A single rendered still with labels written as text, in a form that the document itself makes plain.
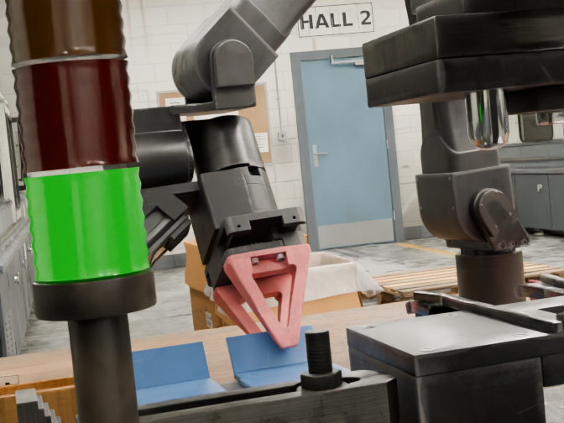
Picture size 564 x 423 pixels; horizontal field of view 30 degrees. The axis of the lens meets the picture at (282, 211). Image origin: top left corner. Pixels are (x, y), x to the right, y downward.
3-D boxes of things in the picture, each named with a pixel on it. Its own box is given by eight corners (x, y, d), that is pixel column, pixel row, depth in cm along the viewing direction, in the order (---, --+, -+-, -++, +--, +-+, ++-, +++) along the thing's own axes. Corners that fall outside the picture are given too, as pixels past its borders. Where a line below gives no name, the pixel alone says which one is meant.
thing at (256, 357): (314, 361, 83) (310, 323, 83) (395, 397, 68) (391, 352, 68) (228, 375, 81) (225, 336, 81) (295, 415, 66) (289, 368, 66)
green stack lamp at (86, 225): (142, 261, 37) (132, 167, 37) (158, 269, 34) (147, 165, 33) (32, 274, 36) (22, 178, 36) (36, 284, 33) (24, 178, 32)
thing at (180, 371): (206, 378, 80) (201, 340, 80) (258, 421, 65) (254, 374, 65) (114, 393, 78) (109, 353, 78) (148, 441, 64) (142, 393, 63)
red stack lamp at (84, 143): (131, 163, 37) (121, 68, 37) (146, 160, 33) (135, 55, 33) (21, 174, 36) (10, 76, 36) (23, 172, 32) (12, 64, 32)
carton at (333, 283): (394, 388, 409) (383, 259, 406) (237, 411, 396) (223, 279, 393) (347, 359, 474) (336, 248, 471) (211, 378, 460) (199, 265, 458)
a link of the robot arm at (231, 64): (128, 200, 81) (112, 44, 80) (103, 200, 89) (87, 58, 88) (267, 185, 85) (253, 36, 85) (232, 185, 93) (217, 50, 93)
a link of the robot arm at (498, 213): (476, 190, 93) (529, 183, 95) (425, 190, 101) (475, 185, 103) (482, 260, 93) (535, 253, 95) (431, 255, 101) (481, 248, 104)
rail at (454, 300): (452, 334, 64) (449, 294, 64) (567, 372, 51) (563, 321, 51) (444, 336, 64) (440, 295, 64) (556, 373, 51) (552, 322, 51)
